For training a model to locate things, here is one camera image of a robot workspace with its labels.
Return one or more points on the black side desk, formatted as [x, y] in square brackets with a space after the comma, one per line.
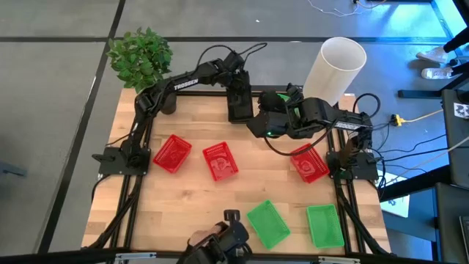
[456, 146]

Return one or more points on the dark grey cabinet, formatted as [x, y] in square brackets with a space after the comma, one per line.
[452, 227]

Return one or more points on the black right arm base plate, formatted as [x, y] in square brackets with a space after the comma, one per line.
[366, 168]

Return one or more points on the black plant pot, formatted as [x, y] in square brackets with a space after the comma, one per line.
[170, 106]

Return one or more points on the black aluminium table frame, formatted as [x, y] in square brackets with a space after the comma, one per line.
[126, 205]

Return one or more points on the red plastic basket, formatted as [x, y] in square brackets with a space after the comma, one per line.
[220, 161]
[309, 165]
[172, 154]

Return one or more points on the white paper sheet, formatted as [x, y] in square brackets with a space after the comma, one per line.
[397, 205]

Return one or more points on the black desk foot bar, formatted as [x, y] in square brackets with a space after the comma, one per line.
[417, 93]

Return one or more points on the green leafy artificial plant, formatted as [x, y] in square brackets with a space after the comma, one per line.
[141, 58]

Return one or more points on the black device with brown patch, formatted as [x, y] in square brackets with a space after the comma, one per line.
[223, 242]

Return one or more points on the person's leg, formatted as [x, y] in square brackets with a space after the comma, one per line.
[457, 41]

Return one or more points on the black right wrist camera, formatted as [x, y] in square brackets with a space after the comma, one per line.
[272, 101]

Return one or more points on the green plastic basket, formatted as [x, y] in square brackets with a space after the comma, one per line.
[268, 224]
[325, 226]
[283, 97]

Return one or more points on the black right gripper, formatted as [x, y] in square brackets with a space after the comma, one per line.
[269, 124]

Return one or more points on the person's white shoe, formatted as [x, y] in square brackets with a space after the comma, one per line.
[434, 55]
[438, 73]

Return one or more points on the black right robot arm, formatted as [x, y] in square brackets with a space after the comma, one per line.
[322, 115]

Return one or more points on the white printed tag paper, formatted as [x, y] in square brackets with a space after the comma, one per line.
[462, 110]

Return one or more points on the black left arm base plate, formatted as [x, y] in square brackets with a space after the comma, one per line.
[110, 166]

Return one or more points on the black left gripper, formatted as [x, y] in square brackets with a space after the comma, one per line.
[239, 81]

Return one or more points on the silver frame bracket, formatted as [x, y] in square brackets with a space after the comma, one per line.
[339, 260]
[135, 256]

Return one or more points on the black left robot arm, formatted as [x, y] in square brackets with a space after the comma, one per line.
[183, 83]

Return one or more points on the black plastic basket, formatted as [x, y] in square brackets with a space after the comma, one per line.
[240, 110]

